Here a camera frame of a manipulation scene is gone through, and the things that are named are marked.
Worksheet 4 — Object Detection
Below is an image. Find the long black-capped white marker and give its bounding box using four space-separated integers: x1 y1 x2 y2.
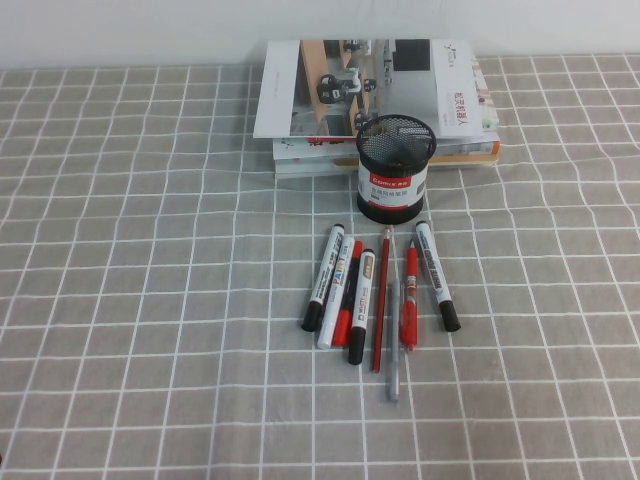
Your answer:
414 218 463 333
300 223 347 333

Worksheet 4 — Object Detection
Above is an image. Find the black mesh pen holder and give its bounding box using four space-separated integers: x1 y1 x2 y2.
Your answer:
355 113 438 222

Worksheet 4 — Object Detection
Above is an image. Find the red retractable pen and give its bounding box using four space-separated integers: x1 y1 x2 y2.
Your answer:
399 238 420 354

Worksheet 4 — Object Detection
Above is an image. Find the grey pen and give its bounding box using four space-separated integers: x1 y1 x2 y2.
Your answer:
384 234 404 404

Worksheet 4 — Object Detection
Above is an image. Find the white thin book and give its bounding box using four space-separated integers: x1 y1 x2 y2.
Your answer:
273 158 497 180

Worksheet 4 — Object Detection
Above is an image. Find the red pencil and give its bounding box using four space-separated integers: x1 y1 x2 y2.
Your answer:
369 224 394 374

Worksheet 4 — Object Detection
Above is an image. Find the short black-capped white marker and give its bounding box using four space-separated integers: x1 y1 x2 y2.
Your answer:
346 247 377 366

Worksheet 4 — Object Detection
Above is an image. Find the white paint marker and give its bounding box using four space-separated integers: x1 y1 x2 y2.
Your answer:
315 236 356 351

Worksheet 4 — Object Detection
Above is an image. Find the red and black marker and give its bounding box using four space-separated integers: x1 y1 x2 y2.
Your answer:
331 240 365 350

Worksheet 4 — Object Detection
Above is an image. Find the white book with red print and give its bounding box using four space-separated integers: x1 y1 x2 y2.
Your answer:
271 135 501 162

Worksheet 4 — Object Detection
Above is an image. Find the white robot photo magazine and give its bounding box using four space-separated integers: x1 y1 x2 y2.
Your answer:
252 38 486 141

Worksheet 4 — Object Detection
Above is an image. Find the book with orange spine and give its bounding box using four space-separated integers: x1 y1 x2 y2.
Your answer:
329 141 501 170

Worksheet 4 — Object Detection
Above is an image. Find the grey checked tablecloth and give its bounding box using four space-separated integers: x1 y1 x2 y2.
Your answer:
0 52 640 480

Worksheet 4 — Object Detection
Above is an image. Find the white book with green print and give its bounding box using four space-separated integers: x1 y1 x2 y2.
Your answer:
469 55 501 146

